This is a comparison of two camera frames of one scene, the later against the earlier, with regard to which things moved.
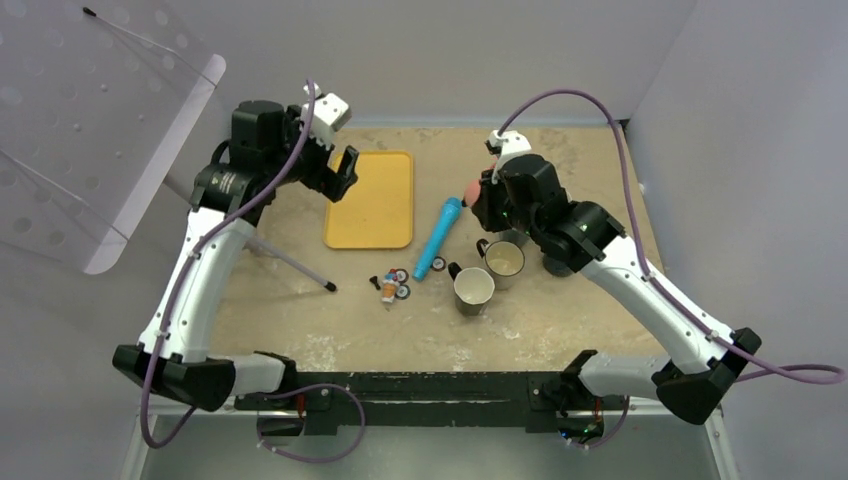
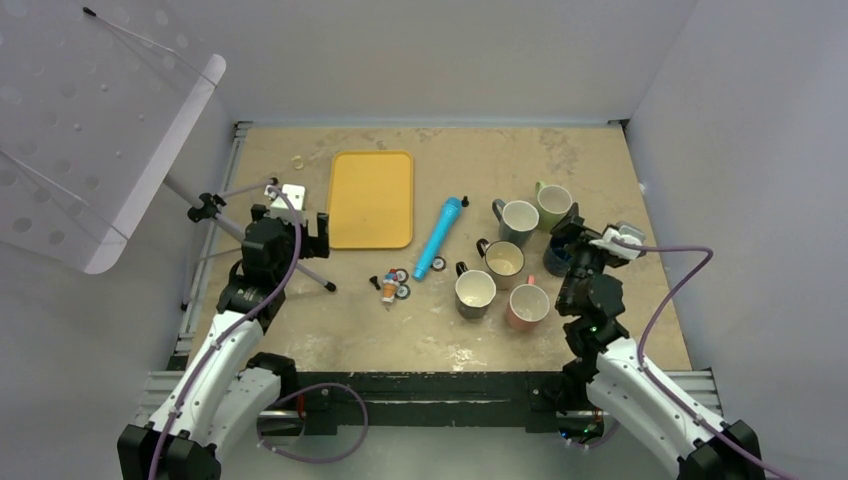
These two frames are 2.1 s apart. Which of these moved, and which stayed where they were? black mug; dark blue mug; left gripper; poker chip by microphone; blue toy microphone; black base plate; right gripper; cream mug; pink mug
Moved: left gripper; pink mug; right gripper
Stayed: poker chip by microphone; cream mug; black base plate; black mug; blue toy microphone; dark blue mug
